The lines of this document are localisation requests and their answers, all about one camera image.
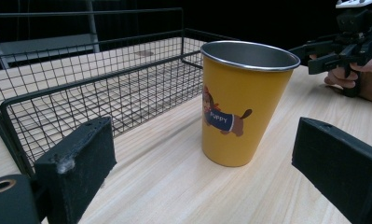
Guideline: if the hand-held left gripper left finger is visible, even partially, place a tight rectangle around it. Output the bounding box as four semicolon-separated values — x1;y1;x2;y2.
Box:
34;116;118;224

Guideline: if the yellow metal cup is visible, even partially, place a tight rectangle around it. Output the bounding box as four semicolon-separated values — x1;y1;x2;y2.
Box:
200;39;301;168

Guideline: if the black wire basket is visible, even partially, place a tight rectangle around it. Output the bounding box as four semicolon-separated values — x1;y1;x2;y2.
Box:
0;7;239;180

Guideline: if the grey metal stand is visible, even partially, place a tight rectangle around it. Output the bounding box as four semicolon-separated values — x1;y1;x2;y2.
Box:
0;0;102;70

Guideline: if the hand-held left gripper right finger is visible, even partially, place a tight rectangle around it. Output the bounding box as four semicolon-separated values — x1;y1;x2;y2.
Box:
291;116;372;224

